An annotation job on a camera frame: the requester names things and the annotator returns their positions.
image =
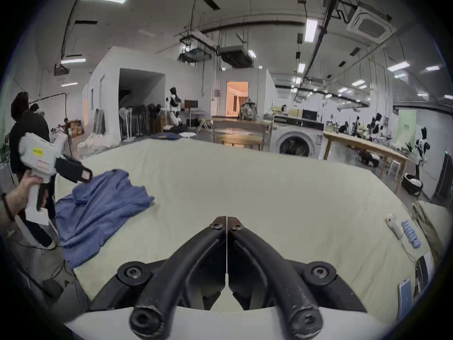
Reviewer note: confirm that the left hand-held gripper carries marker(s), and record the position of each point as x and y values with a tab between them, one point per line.
37	154

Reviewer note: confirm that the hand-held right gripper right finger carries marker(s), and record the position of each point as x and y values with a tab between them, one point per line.
272	271

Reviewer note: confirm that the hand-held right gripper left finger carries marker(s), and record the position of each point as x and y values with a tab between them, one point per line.
184	271

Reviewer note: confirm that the person's left forearm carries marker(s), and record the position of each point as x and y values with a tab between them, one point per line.
6	211

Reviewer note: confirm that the person's left hand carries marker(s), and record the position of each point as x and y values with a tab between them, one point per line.
24	193

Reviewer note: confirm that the white cloth bundle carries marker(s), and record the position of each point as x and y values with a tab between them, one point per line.
99	143

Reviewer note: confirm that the blue shirt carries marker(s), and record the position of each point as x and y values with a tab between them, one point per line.
99	211

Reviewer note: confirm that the row of standing fans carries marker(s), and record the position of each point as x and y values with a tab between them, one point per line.
132	122

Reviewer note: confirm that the bed with beige sheet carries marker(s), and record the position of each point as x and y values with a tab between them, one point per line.
254	186

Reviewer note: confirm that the dark blue cushion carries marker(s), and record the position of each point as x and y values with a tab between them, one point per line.
166	136

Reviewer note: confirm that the white and black humanoid robot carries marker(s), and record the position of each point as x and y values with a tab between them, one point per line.
174	106
420	151

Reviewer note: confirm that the monitor on stand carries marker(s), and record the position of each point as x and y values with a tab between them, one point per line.
191	105

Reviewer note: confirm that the white hand controller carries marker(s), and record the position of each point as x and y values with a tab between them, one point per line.
394	225

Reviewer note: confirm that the white washing machine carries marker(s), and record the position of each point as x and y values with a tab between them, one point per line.
299	138

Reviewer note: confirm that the phone with pale screen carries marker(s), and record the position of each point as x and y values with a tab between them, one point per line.
405	298

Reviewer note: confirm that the pale blue ribbed pack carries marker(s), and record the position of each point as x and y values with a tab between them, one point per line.
412	234

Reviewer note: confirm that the dark card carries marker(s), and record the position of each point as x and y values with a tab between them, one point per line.
424	271

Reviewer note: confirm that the long wooden table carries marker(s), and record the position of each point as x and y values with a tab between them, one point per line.
368	147

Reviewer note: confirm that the black bag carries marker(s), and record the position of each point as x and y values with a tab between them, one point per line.
413	185

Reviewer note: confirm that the beige pillow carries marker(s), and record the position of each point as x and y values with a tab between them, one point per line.
433	221

